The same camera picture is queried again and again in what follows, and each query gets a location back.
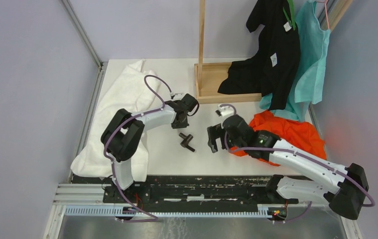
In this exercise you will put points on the teal garment hanging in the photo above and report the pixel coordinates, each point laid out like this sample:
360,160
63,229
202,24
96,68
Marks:
308,84

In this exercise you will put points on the dark metal faucet body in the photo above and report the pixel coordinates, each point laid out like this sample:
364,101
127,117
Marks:
186,140

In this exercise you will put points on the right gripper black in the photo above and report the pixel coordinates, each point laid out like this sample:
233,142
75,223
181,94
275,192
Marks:
214,132

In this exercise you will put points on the wooden clothes rack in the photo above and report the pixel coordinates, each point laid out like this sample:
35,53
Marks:
209,76

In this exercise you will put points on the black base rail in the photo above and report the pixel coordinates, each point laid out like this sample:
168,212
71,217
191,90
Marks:
202,194

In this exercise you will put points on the black t-shirt hanging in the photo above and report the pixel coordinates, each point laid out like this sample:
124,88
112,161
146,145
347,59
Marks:
272,70

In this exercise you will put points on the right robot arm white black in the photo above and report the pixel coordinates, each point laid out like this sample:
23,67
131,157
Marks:
344,189

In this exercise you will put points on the orange cloth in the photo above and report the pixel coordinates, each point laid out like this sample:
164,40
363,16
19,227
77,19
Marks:
302,135

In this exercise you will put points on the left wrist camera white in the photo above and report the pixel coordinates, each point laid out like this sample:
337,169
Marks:
176,96

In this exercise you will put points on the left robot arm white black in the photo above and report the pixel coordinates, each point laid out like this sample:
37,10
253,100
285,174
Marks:
123,134

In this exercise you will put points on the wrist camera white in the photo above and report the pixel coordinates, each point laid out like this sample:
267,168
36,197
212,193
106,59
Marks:
226,110
176,96

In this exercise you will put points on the white towel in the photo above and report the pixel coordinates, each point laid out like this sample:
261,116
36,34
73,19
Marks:
127,96

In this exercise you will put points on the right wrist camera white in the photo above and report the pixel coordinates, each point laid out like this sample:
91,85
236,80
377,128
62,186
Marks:
226,110

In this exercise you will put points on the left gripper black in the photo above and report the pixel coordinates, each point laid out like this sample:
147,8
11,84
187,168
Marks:
184,124

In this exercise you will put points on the pink hanger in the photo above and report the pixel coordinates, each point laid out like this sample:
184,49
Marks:
324,15

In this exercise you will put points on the green hanger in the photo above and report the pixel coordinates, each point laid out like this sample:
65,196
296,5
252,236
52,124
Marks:
289,15

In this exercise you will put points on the white cable duct strip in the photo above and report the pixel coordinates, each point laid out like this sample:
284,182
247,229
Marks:
123,211

